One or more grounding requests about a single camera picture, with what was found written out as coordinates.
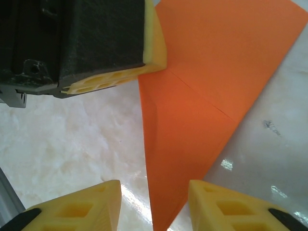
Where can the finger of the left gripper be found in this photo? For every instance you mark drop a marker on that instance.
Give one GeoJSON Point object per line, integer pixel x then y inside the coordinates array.
{"type": "Point", "coordinates": [108, 36]}

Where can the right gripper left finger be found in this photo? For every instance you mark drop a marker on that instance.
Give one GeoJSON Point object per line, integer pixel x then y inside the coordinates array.
{"type": "Point", "coordinates": [79, 209]}

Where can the long aluminium mounting rail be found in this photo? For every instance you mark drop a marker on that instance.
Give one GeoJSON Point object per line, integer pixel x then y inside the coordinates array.
{"type": "Point", "coordinates": [9, 192]}

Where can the orange paper sheet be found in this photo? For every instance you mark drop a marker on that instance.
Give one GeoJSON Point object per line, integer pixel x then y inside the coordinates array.
{"type": "Point", "coordinates": [204, 84]}

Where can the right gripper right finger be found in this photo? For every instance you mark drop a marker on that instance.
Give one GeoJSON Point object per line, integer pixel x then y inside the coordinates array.
{"type": "Point", "coordinates": [231, 209]}

